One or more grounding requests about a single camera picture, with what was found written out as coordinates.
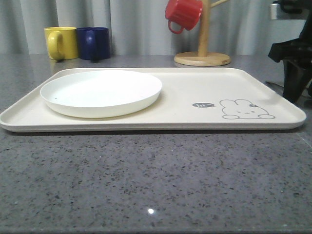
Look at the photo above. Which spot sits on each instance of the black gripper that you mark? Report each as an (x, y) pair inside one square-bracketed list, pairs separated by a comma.
[(296, 54)]

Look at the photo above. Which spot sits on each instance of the silver fork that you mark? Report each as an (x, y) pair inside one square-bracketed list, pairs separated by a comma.
[(279, 84)]

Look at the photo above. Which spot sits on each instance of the white round plate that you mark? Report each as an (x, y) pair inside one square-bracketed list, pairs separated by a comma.
[(99, 94)]

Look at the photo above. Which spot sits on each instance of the wooden mug tree stand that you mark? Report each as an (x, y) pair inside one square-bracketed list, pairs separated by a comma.
[(203, 57)]

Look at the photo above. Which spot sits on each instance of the red ribbed mug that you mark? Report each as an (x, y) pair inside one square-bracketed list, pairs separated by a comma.
[(183, 14)]

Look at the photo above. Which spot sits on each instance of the grey pleated curtain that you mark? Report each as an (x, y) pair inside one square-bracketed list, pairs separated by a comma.
[(139, 27)]

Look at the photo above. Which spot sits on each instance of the dark blue mug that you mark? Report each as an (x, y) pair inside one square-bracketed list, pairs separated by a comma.
[(93, 43)]

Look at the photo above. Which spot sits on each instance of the cream rabbit serving tray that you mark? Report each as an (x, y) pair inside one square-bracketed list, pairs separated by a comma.
[(191, 98)]

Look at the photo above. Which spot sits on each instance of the yellow mug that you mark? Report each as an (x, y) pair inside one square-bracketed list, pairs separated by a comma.
[(61, 42)]

